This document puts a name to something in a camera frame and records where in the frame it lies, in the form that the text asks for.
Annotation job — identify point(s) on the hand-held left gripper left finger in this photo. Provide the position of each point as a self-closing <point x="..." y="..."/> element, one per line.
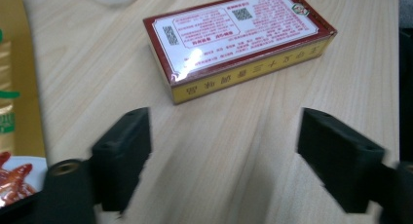
<point x="123" y="159"/>

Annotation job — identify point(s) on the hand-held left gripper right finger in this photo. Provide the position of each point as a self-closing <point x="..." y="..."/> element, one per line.
<point x="341" y="162"/>

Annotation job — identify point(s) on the red and yellow box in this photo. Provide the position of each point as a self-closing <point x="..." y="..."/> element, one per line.
<point x="233" y="35"/>

